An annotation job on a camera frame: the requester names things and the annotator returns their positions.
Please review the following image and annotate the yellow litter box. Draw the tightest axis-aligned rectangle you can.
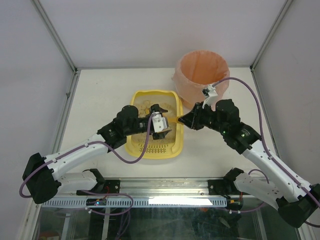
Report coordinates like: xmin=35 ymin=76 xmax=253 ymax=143
xmin=124 ymin=90 xmax=184 ymax=160

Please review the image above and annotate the aluminium mounting rail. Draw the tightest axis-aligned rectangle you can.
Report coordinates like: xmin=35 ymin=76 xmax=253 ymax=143
xmin=98 ymin=177 xmax=226 ymax=197

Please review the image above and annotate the white slotted cable duct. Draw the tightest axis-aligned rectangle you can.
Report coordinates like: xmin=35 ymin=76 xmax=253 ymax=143
xmin=42 ymin=196 xmax=227 ymax=209

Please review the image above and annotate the cat litter sand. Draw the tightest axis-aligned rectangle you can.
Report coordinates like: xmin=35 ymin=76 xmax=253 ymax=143
xmin=131 ymin=97 xmax=178 ymax=145

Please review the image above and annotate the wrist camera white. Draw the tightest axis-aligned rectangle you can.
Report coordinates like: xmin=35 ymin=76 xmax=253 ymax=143
xmin=201 ymin=84 xmax=218 ymax=109
xmin=151 ymin=112 xmax=169 ymax=133

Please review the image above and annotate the yellow litter scoop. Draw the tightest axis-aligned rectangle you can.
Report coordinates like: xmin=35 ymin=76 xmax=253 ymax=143
xmin=166 ymin=116 xmax=181 ymax=124

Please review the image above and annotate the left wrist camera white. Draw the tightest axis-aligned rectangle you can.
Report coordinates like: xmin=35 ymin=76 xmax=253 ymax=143
xmin=151 ymin=112 xmax=169 ymax=133

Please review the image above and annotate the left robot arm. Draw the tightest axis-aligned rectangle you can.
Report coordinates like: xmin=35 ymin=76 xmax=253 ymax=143
xmin=19 ymin=104 xmax=170 ymax=204

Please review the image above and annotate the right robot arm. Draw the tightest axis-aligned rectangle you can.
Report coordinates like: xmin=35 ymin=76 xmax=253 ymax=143
xmin=177 ymin=99 xmax=320 ymax=228

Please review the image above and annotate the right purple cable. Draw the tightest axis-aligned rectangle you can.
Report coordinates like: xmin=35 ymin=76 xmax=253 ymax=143
xmin=214 ymin=76 xmax=320 ymax=227

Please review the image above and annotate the orange lined trash bin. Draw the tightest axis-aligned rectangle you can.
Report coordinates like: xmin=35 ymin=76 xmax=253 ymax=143
xmin=172 ymin=50 xmax=230 ymax=109

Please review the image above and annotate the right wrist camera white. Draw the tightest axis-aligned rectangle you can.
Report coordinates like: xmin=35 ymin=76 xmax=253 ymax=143
xmin=201 ymin=84 xmax=218 ymax=109

